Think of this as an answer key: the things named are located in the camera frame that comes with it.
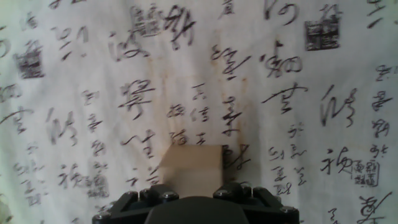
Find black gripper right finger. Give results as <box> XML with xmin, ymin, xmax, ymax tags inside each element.
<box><xmin>213</xmin><ymin>181</ymin><xmax>300</xmax><ymax>224</ymax></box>

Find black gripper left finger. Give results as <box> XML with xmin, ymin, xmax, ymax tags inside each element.
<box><xmin>91</xmin><ymin>183</ymin><xmax>181</xmax><ymax>224</ymax></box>

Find wooden cube block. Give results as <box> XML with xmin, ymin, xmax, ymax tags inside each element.
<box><xmin>157</xmin><ymin>144</ymin><xmax>224</xmax><ymax>198</ymax></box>

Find beige calligraphy print cloth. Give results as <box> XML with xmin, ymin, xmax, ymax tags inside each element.
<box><xmin>0</xmin><ymin>0</ymin><xmax>398</xmax><ymax>224</ymax></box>

